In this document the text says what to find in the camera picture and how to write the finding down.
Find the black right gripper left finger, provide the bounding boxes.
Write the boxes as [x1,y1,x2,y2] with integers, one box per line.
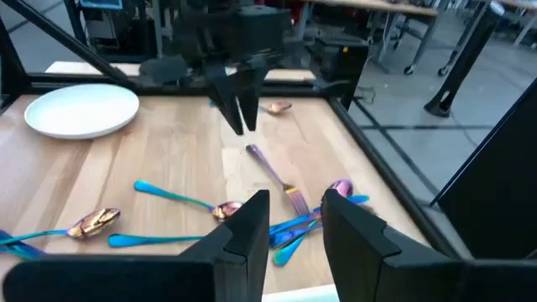
[2,189,270,302]

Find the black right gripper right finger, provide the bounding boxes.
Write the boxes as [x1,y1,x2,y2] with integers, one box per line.
[321,188,537,302]

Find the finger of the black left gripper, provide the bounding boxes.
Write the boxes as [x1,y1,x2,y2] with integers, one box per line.
[205,65,246,137]
[238,61,270,133]

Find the purple-handled iridescent fork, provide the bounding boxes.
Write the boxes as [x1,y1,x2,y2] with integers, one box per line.
[244,143,312,217]

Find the small copper-bowl iridescent spoon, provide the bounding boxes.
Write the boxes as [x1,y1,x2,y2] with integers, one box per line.
[258,99,294,117]

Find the gold-bowl iridescent spoon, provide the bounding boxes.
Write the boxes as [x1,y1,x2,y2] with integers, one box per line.
[0,206,123,247]

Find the white round plate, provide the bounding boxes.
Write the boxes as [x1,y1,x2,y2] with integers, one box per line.
[23,82,141,141]

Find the iridescent rainbow spoon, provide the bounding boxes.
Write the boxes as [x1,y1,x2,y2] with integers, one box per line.
[133,179,245,223]

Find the black folding partition screen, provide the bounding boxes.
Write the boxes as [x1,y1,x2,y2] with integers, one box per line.
[430,77,537,261]

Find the pink-bowl iridescent spoon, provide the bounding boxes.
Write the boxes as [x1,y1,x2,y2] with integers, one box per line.
[272,178,355,268]

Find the dark blue iridescent cutlery piece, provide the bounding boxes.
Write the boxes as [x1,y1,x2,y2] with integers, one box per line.
[268,221,325,249]

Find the wooden workbench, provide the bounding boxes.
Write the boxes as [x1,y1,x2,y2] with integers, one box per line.
[293,0,454,76]

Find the teal-handled iridescent cutlery piece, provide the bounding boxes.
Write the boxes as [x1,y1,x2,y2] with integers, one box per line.
[107,232,209,249]

